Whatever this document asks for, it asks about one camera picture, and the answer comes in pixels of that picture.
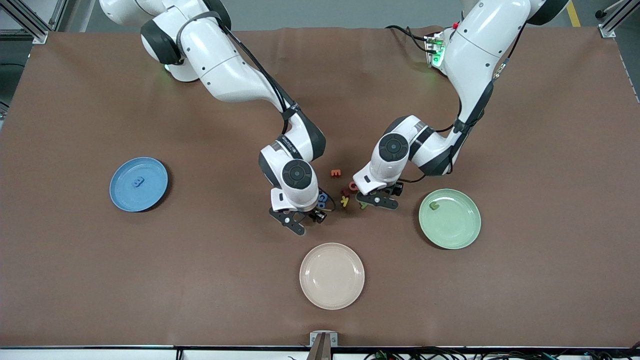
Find grey metal camera bracket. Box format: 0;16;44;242
309;331;339;360

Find brown table mat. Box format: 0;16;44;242
0;26;640;348

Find beige round plate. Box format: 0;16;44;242
299;242;366;311

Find green round plate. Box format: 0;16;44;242
418;188;482;250

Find white table front rail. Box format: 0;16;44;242
0;346;640;360

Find black base cables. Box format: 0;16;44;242
386;25;432;54

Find blue round plate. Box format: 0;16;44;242
109;157;169;213

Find aluminium frame post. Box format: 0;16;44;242
595;0;640;39
0;0;68;43

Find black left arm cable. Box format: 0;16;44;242
400;30;526;185

